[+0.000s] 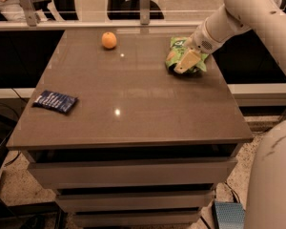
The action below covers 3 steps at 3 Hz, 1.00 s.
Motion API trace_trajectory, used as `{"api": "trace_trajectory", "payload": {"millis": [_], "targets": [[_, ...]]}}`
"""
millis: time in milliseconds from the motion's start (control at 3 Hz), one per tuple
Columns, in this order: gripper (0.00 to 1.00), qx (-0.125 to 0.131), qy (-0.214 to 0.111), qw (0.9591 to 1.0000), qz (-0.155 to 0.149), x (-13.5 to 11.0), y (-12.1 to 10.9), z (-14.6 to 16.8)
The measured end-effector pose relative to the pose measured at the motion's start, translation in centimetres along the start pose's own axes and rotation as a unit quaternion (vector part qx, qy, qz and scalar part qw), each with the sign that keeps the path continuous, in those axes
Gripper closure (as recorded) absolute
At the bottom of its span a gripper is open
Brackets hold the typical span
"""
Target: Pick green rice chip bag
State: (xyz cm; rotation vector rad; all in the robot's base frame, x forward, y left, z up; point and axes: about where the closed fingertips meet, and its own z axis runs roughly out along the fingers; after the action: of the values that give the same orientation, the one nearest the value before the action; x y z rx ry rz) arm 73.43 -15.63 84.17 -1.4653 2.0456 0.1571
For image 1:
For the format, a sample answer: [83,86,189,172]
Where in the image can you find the blue box on floor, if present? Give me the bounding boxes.
[212,201,245,229]

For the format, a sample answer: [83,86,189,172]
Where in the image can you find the black office chair centre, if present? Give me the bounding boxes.
[104,0,165,21]

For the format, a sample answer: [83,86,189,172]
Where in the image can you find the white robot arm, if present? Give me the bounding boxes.
[186,0,286,229]

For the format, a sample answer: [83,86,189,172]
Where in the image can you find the grey drawer cabinet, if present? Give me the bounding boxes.
[9,29,252,228]

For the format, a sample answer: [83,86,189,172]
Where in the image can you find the green rice chip bag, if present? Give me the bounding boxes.
[165,37,208,74]

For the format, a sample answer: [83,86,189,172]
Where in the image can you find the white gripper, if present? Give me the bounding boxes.
[174,21,222,73]

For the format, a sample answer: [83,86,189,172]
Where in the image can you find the blue snack packet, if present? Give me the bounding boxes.
[32,91,77,114]

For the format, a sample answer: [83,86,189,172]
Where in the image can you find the black office chair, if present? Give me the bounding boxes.
[104,0,165,21]
[31,0,78,20]

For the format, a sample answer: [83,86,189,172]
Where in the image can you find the black office chair left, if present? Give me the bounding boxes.
[31,0,78,20]

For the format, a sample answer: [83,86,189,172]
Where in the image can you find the metal glass railing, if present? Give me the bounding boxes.
[0,0,222,31]

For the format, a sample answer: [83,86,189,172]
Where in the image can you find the black floor cable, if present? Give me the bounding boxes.
[223,181,242,205]

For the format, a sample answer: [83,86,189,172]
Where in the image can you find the orange fruit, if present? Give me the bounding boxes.
[101,32,117,49]

